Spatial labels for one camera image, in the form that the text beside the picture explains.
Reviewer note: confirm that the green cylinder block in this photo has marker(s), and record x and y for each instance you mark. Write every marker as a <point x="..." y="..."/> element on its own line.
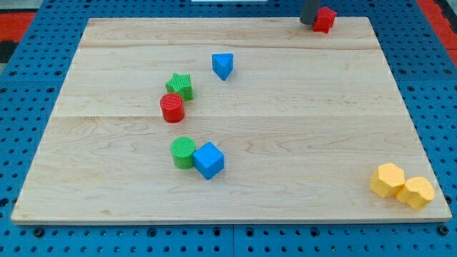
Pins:
<point x="182" y="149"/>

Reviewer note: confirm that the light wooden board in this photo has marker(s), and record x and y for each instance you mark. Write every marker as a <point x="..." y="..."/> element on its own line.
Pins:
<point x="303" y="120"/>

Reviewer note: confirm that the yellow heart block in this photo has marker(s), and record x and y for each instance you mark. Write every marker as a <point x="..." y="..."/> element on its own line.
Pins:
<point x="417" y="192"/>

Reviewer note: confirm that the red cylinder block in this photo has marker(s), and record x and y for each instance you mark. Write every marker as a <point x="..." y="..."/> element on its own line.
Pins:
<point x="172" y="107"/>

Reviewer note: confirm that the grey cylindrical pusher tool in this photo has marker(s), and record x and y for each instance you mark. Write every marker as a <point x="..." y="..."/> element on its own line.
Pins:
<point x="309" y="11"/>

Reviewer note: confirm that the red pentagon block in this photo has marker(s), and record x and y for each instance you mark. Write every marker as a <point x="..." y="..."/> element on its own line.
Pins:
<point x="324" y="20"/>

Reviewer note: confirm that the blue cube block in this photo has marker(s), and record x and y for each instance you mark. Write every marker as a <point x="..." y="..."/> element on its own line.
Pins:
<point x="208" y="160"/>

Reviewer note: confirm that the yellow hexagon block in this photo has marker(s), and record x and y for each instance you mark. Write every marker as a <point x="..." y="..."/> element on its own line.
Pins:
<point x="387" y="180"/>

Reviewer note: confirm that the green star block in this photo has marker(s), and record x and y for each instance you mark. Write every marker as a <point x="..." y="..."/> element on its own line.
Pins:
<point x="181" y="84"/>

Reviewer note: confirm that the blue triangle block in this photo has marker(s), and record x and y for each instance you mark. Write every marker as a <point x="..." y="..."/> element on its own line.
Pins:
<point x="222" y="64"/>

